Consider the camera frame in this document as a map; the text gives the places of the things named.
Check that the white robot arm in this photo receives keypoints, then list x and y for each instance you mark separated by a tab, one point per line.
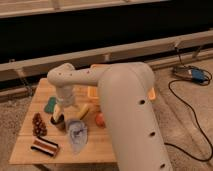
128	113

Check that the blue power adapter box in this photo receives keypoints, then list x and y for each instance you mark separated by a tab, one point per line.
189	73

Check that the red orange tomato toy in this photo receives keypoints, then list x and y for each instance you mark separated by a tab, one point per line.
99	119

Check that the blue grey crumpled cloth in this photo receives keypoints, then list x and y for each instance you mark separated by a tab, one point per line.
77	133

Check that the brown grape bunch toy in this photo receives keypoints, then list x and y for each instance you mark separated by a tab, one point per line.
39	126

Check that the green sponge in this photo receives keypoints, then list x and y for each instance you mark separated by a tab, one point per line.
49	107

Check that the orange plastic tray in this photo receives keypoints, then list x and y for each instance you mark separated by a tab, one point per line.
92	94

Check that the dark metal cup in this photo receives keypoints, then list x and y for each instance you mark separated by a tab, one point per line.
59	124

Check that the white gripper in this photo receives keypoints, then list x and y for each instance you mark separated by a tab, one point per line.
64	98

